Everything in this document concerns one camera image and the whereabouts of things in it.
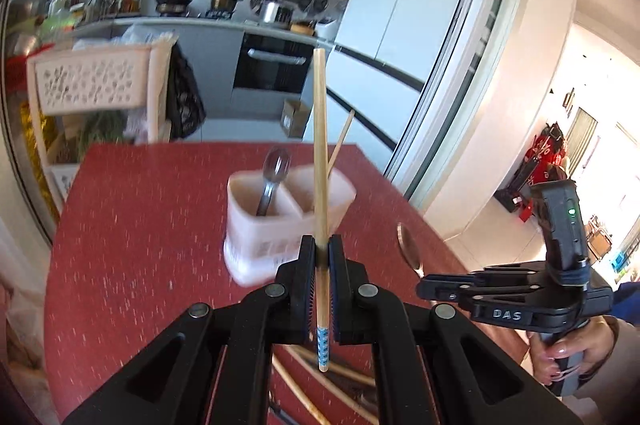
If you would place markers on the white plastic utensil holder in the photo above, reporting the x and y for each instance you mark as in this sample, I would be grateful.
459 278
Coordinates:
260 250

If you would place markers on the golden cooking pot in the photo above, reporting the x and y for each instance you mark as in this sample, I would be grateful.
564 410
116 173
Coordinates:
225 5

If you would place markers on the gold foil bag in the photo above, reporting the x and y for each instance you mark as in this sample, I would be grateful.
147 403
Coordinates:
32 140

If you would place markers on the black hanging bag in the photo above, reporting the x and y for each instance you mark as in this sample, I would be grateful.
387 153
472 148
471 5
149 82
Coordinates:
184 95

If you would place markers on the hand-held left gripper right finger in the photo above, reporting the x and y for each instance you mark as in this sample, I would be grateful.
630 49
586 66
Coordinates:
339 300

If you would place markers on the white refrigerator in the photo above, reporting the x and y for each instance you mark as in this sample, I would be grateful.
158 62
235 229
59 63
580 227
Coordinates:
400 30

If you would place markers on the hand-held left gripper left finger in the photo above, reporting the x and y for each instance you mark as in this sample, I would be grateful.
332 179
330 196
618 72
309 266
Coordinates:
307 300

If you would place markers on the built-in black oven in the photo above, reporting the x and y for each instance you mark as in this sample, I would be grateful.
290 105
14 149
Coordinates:
272 62

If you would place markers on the cardboard box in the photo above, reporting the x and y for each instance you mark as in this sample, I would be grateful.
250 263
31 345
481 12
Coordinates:
294 117

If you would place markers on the wall picture frame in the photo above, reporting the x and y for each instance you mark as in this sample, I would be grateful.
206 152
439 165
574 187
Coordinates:
569 102

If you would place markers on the person's right forearm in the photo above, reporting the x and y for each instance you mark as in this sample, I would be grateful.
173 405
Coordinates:
627 305

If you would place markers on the black wok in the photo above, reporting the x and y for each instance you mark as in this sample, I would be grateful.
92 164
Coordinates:
172 2

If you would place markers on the beige plastic storage rack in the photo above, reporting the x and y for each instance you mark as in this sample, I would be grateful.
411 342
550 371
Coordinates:
90 77

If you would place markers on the white plastic bag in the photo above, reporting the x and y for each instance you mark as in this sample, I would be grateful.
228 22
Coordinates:
145 35

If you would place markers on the red and black object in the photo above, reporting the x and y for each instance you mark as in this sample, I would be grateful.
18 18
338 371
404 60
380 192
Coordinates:
545 155

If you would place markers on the metal spoon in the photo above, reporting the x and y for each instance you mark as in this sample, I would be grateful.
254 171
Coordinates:
410 250
274 170

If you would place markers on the person's right hand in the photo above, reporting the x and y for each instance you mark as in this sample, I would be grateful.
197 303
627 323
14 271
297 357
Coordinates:
590 350

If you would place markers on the steel pot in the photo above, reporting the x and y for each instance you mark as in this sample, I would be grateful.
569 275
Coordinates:
268 12

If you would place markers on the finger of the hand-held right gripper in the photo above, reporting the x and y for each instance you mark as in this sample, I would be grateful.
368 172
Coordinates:
450 282
505 312

